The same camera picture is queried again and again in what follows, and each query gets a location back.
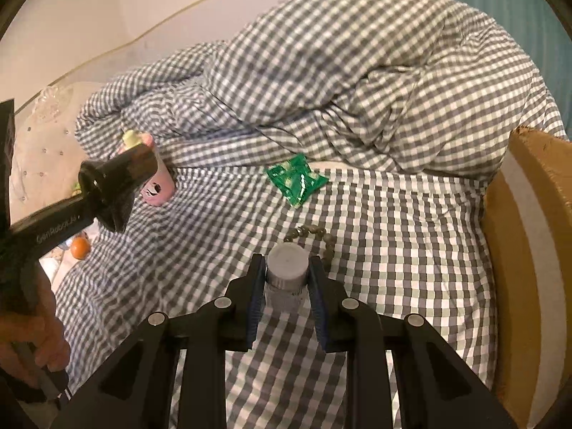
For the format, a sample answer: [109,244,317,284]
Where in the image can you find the white tube with label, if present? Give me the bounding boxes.
[265,242,309,314]

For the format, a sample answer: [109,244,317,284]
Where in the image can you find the black glossy bottle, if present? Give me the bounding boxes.
[79,144,158,232]

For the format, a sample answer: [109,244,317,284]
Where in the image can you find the person's left hand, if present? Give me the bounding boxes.
[1,265,71,388]

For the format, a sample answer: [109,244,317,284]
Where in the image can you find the orange ball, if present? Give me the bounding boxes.
[70,236,91,261]

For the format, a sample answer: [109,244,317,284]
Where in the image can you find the grey checked bed sheet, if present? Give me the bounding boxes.
[53,164,499,429]

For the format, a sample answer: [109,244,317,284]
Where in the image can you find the brown cardboard box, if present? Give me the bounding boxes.
[481,127,571,428]

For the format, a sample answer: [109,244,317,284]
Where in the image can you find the green snack packet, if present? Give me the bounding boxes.
[266,154,329,208]

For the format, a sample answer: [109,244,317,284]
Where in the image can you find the grey checked duvet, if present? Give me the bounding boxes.
[76,0,565,178]

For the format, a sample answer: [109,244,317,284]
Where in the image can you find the teal curtain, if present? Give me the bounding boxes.
[458,0,571,134]

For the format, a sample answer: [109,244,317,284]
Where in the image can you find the grey bead bracelet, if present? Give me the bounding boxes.
[283,223,336,265]

